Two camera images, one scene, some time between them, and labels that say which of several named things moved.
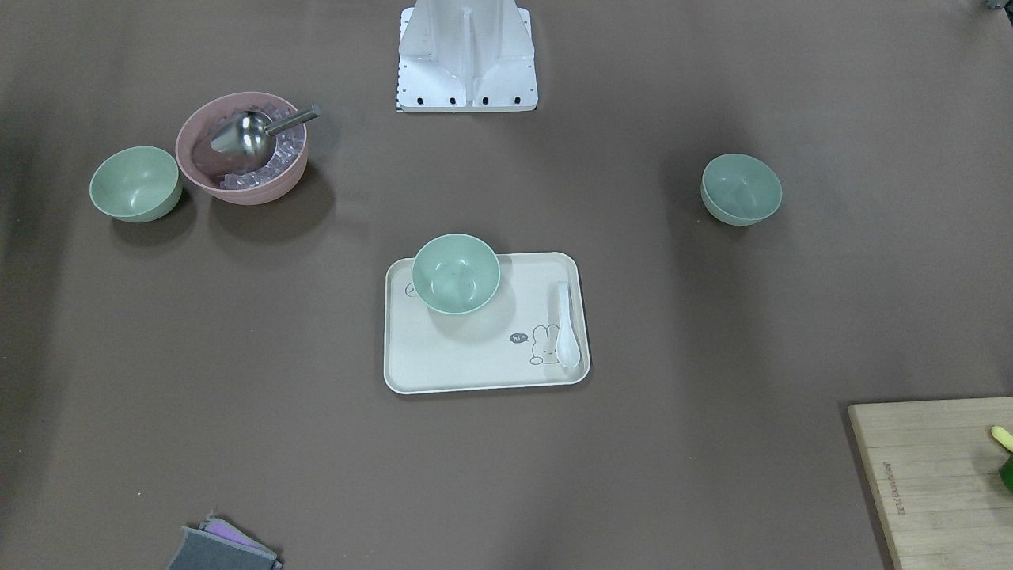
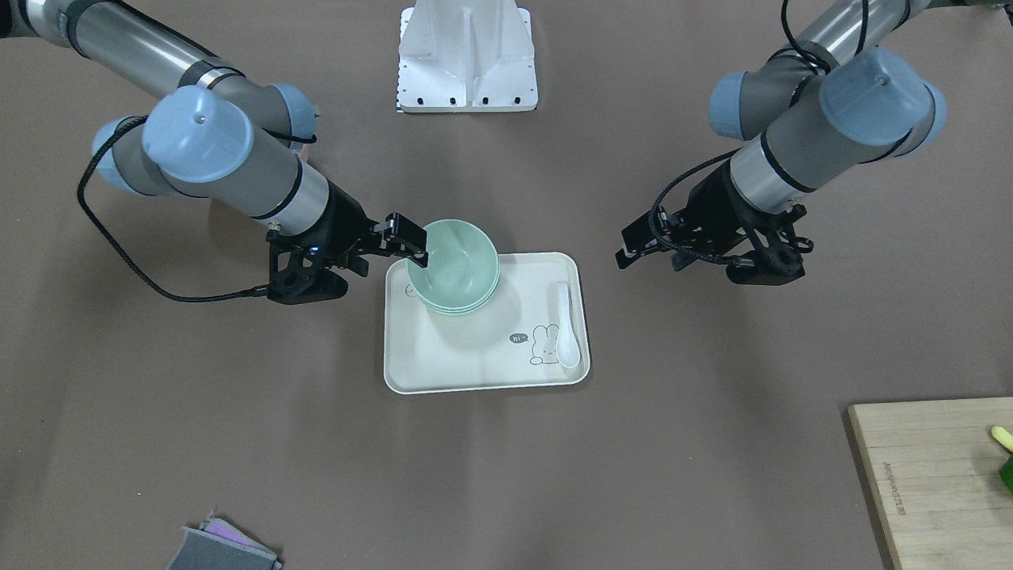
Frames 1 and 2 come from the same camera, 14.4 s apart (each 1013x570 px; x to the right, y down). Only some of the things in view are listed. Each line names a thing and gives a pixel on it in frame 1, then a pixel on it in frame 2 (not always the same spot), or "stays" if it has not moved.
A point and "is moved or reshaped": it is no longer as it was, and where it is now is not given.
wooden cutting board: x=933 y=467 stays
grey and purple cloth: x=218 y=545 stays
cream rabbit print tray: x=509 y=343 stays
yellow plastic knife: x=1003 y=436 stays
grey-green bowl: x=740 y=189 is moved or reshaped
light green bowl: x=136 y=184 to x=463 y=266
